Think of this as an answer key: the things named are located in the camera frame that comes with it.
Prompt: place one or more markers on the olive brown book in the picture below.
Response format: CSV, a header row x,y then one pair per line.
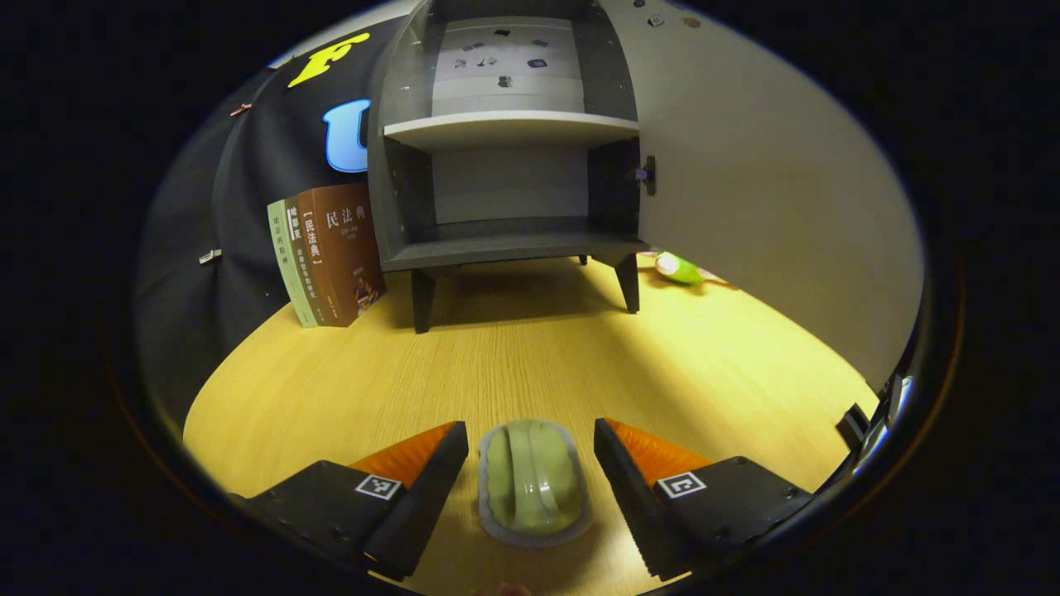
x,y
300,248

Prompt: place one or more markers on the green bottle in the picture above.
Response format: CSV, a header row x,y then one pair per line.
x,y
530,480

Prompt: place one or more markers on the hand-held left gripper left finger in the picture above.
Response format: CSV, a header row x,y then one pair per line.
x,y
422,509

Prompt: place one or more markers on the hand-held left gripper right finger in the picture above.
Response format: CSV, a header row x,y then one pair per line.
x,y
633,505

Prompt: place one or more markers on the dark grey cabinet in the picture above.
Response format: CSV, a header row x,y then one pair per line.
x,y
505,240

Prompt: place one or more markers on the beige cabinet door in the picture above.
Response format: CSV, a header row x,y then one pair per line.
x,y
762,207

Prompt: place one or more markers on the green book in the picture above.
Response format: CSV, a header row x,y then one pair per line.
x,y
286,265

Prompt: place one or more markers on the green white toy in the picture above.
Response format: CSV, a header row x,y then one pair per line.
x,y
679,269

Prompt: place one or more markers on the black backdrop cloth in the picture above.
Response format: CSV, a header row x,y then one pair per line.
x,y
248,165

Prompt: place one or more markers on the silver cloth clip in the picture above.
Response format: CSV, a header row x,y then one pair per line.
x,y
210,257

